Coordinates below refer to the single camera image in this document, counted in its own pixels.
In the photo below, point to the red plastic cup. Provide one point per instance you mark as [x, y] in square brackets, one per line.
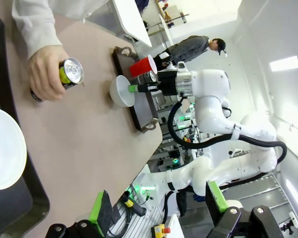
[140, 68]

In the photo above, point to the background shelf rack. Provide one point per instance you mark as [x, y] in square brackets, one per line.
[172, 13]

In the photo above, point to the dark grey tray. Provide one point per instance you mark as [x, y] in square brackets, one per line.
[7, 208]

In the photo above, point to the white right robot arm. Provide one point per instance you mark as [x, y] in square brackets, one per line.
[211, 109]

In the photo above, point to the white plastic bowl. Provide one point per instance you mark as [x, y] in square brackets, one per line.
[119, 91]

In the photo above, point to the person cream sleeved forearm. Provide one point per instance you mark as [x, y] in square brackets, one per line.
[34, 27]

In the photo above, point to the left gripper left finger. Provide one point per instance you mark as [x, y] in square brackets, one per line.
[103, 213]

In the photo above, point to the person bare hand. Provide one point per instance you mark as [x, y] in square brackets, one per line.
[43, 74]

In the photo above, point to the background person with cap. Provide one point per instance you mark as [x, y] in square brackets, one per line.
[188, 47]

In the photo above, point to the yellow emergency stop box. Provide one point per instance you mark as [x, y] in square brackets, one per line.
[160, 230]

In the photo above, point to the white plate near camera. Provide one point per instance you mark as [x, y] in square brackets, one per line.
[5, 148]

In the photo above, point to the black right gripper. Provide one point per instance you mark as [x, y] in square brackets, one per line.
[167, 83]

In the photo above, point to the white table top panel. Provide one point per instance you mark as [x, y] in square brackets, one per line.
[129, 17]

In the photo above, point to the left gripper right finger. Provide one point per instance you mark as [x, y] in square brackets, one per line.
[214, 198]

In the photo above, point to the person cream sweater torso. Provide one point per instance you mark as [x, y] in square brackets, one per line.
[74, 8]

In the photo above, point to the rectangular ceiling light panel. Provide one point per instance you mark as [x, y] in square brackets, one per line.
[285, 63]

